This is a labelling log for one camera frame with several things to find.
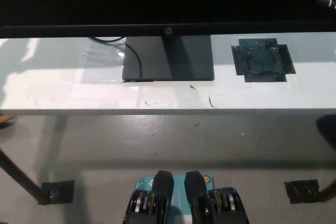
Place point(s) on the brown wooden object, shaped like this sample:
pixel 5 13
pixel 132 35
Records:
pixel 5 120

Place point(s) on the black tape patch on table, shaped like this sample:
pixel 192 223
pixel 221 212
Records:
pixel 262 58

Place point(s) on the black monitor stand base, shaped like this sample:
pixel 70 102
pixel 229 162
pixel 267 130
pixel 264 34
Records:
pixel 183 58

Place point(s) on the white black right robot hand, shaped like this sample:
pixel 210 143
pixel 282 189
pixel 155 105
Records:
pixel 328 1

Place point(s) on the black ribbed right robot body block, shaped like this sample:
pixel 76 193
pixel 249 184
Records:
pixel 214 203

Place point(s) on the black bulky floor object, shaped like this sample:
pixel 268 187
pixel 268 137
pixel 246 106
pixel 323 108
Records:
pixel 328 129

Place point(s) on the clear plastic tape sheet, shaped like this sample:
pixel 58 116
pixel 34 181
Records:
pixel 105 61

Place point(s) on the black ribbed robot body block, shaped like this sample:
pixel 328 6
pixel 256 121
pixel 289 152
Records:
pixel 214 203
pixel 149 203

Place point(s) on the black ribbed left robot body block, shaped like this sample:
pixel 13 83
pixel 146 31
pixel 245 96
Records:
pixel 149 203

